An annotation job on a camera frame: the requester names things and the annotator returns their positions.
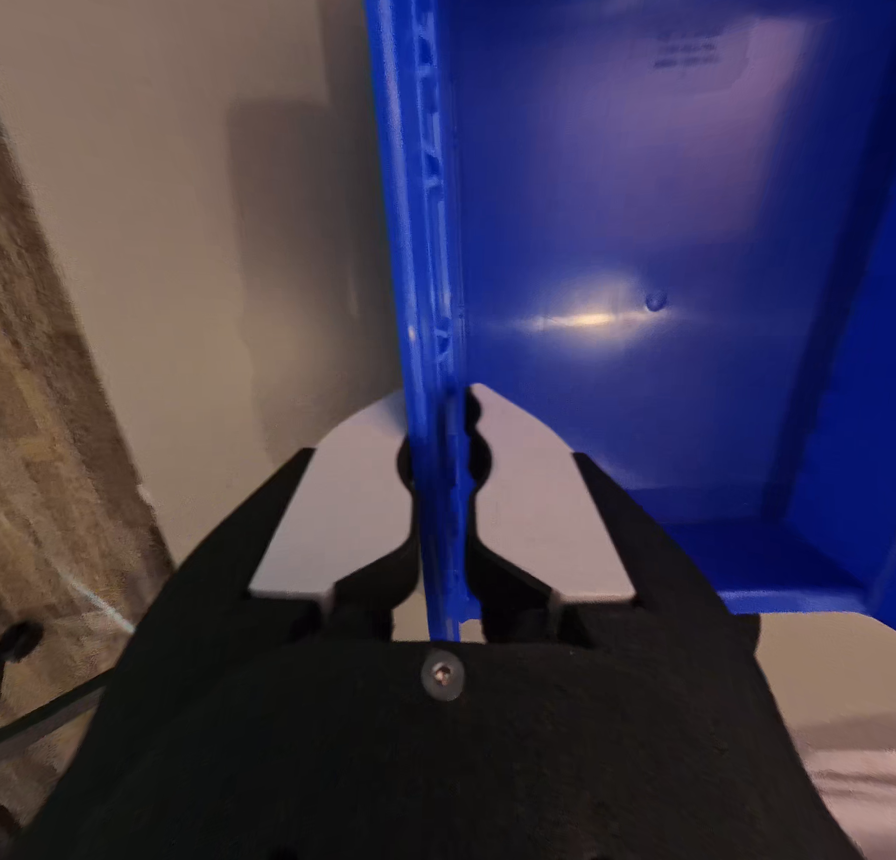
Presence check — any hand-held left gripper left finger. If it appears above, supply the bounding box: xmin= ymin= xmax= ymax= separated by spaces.
xmin=248 ymin=391 xmax=421 ymax=626

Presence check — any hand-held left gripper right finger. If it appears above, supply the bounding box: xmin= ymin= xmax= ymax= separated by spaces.
xmin=465 ymin=383 xmax=638 ymax=630

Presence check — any blue plastic bin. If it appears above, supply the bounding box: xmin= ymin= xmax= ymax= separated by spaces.
xmin=360 ymin=0 xmax=896 ymax=643

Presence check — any person's light clothing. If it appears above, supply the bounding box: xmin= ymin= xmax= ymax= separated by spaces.
xmin=791 ymin=716 xmax=896 ymax=860

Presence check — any black cable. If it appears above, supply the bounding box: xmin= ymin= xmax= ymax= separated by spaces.
xmin=0 ymin=618 xmax=113 ymax=752

